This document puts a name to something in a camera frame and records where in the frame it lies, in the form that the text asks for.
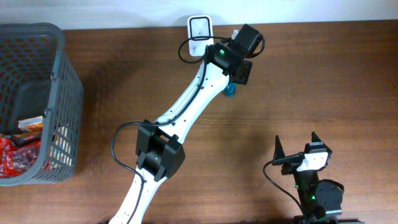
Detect small orange snack packet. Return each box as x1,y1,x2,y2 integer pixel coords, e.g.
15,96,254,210
17,116,44,133

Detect yellow snack bag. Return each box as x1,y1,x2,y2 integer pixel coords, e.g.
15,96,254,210
50,126,72,166

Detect black red snack packet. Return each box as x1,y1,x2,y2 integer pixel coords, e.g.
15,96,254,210
11,131,42,147

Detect blue mouthwash bottle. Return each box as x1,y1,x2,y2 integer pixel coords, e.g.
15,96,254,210
224,82,237,97

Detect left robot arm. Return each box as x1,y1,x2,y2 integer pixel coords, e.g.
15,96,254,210
109,24,266,224

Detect red snack bag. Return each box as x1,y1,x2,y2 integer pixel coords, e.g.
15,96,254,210
1,138,41,179

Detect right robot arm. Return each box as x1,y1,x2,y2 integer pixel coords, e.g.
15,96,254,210
272,132,345,223

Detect grey plastic mesh basket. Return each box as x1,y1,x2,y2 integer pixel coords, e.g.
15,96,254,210
1,23,84,187

